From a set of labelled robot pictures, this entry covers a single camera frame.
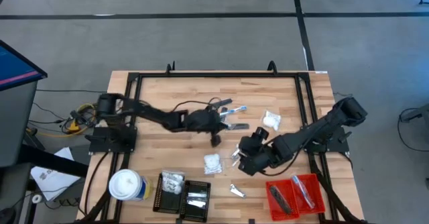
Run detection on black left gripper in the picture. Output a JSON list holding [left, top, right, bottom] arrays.
[[200, 109, 235, 134]]

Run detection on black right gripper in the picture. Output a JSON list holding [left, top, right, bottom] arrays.
[[237, 142, 275, 177]]

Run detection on clear bag with black print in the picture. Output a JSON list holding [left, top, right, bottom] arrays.
[[162, 170, 185, 186]]

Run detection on white wipes canister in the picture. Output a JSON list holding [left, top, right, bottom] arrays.
[[108, 168, 151, 202]]

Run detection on grey floor object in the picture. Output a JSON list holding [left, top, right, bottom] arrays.
[[400, 103, 429, 123]]

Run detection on white paper sheet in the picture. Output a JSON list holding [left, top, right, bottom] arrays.
[[30, 146, 82, 202]]

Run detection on grey cabinet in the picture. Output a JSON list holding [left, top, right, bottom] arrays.
[[0, 80, 39, 168]]

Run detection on monitor with blue screen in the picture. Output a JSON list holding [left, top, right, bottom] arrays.
[[0, 39, 48, 93]]

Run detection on left arm cable loop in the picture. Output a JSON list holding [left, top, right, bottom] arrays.
[[170, 97, 223, 113]]

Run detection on black metal table frame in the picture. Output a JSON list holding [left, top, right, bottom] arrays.
[[75, 70, 368, 224]]

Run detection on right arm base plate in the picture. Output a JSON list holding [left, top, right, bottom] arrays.
[[300, 125, 351, 154]]

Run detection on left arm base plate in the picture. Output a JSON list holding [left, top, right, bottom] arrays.
[[84, 125, 138, 154]]

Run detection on thick black base cable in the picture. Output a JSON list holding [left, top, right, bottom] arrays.
[[83, 152, 111, 217]]

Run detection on yellow cable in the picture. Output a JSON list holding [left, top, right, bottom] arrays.
[[28, 103, 99, 138]]

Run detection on black floor cable loop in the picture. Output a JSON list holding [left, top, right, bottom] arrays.
[[397, 107, 429, 153]]

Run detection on thin black floor cable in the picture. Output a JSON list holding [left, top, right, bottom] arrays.
[[35, 89, 108, 94]]

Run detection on black desk frame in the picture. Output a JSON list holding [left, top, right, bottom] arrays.
[[0, 144, 90, 224]]

